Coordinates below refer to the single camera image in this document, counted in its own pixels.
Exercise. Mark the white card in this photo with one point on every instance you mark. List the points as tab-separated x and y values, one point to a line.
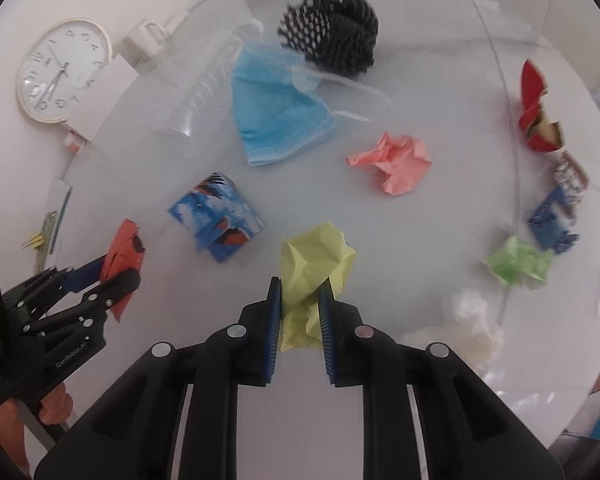
60	192

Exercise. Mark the blue printed wrapper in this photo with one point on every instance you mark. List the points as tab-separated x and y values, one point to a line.
215	210

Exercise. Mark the green crumpled paper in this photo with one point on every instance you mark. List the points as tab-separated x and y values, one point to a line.
517	260

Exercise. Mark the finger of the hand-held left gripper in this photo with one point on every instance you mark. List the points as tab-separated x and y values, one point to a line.
82	275
122	285

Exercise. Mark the blue face mask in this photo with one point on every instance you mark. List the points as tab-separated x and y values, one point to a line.
275	110

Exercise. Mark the round wall clock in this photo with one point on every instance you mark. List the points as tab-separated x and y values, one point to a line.
62	70

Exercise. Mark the dark blue crumpled packet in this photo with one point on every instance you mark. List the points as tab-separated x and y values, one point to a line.
547	215

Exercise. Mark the black mesh holder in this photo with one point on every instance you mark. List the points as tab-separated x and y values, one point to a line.
340	30

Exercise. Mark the yellow paper clip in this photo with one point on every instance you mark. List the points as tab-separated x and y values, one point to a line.
34	241

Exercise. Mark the white crumpled tissue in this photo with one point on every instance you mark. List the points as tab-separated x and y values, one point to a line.
472	310

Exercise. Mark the white cup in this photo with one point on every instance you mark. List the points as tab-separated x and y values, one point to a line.
140	40

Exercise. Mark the small red white item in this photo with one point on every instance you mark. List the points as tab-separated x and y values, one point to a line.
74	141

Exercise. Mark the brown patterned wrapper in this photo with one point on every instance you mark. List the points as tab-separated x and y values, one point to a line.
570	175

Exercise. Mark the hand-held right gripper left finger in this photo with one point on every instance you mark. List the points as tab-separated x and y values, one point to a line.
275	330

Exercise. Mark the white paper sheet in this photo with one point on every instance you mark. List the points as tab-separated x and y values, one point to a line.
110	90

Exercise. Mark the yellow paper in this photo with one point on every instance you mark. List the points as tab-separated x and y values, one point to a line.
315	260

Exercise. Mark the person's left hand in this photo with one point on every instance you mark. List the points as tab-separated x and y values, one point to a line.
55	407

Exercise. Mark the red crumpled carton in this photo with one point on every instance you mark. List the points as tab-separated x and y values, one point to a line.
532	90

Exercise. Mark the pink crumpled paper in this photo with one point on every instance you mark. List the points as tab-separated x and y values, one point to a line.
400	160

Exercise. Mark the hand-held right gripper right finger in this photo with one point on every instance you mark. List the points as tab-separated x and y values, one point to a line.
328	330

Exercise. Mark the red paper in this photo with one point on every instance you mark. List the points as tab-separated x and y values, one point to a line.
122	255

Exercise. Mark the clear plastic bottle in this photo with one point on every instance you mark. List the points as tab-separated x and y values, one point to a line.
200	95

